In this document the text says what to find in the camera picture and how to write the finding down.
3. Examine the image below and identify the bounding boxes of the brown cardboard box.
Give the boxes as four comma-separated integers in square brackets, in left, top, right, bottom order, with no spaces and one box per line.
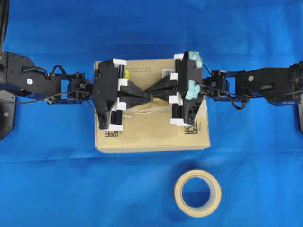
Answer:
[95,59,211,153]

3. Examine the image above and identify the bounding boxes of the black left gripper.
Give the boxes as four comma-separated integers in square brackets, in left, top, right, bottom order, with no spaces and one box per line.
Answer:
[92,59,152,131]

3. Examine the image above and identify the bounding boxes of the beige masking tape roll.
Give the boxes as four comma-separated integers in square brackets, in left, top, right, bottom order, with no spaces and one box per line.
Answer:
[174,169,222,218]

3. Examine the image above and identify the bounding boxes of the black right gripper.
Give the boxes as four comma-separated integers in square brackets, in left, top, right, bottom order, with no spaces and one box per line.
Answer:
[145,51,203,126]

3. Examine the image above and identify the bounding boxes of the blue table cloth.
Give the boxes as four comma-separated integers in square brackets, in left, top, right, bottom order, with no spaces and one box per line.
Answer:
[0,0,303,227]

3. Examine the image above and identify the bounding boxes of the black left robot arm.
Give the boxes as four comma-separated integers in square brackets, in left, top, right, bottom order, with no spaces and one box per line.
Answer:
[0,52,152,131]

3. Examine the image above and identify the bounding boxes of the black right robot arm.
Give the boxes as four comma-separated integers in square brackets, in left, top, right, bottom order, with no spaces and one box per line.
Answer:
[146,51,303,126]

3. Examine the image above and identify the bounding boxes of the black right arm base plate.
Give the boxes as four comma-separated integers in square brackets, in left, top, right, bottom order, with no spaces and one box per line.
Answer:
[294,104,303,134]

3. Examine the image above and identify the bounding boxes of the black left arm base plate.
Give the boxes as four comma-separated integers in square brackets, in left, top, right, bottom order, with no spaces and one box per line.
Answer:
[0,90,16,140]

